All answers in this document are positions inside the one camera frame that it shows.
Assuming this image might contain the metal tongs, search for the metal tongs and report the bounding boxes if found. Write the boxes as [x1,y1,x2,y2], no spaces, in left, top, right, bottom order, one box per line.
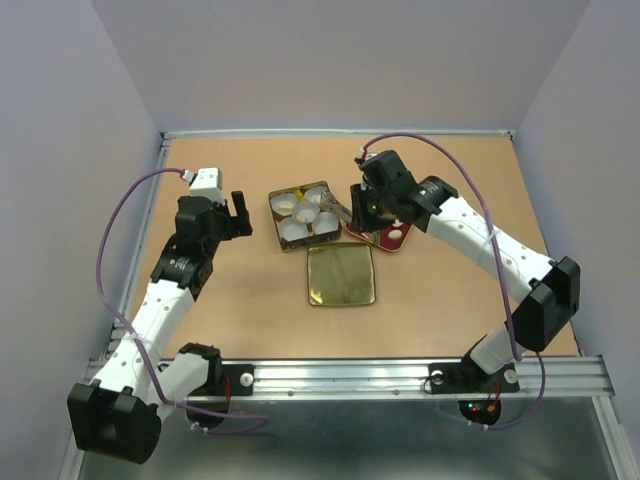
[320,190,353,224]

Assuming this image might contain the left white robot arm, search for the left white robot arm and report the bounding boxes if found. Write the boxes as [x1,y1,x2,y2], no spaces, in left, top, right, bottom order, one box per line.
[67,191,253,464]

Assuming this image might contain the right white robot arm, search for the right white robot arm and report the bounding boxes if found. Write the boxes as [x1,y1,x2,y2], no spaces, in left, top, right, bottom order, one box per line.
[350,150,580,390]

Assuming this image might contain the square chocolate tin box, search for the square chocolate tin box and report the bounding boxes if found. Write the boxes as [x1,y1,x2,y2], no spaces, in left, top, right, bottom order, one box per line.
[268,181,342,253]

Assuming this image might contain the white paper cup back-left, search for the white paper cup back-left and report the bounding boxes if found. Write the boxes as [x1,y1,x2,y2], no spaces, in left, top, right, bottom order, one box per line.
[270,193,298,217]

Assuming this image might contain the red lacquer tray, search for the red lacquer tray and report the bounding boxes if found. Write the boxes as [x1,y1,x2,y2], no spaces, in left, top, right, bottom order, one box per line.
[345,222,412,253]

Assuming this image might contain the white paper cup front-left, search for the white paper cup front-left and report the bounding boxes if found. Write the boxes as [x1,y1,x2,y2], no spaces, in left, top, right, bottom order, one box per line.
[277,217,309,242]

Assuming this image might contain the white paper cup centre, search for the white paper cup centre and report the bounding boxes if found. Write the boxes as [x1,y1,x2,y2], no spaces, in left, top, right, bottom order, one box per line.
[292,200,320,224]

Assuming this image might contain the white paper cup front-right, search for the white paper cup front-right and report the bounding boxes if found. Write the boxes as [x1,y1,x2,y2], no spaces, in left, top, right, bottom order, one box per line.
[312,212,340,235]

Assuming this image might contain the white paper cup back-right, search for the white paper cup back-right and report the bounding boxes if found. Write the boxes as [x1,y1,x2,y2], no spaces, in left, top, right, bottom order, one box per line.
[304,185,329,207]

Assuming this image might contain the gold tin lid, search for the gold tin lid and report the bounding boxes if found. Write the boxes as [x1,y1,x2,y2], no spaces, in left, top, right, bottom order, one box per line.
[306,242,376,308]

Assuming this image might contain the small electronics board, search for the small electronics board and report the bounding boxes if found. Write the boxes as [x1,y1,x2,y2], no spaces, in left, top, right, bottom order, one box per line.
[458,400,502,426]

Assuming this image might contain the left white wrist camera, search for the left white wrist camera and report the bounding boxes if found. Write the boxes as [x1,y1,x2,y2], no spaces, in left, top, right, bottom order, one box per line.
[189,167,224,204]

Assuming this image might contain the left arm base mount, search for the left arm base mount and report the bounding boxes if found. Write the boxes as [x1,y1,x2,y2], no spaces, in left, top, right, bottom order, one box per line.
[179,343,255,399]

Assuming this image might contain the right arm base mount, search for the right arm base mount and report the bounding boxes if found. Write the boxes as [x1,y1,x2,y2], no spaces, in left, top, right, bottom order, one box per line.
[427,354,520,395]

